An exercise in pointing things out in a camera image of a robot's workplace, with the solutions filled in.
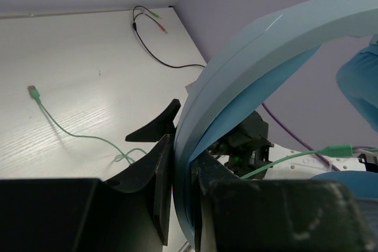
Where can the light blue headphones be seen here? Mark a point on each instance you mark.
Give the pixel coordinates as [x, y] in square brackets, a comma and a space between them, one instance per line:
[250, 67]

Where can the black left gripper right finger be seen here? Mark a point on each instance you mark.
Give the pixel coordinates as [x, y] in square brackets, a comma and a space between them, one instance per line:
[231, 214]

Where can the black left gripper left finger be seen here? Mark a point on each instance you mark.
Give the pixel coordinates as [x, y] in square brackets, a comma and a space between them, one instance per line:
[128, 212]

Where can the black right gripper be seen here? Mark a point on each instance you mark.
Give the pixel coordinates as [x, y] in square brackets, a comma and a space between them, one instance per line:
[246, 145]

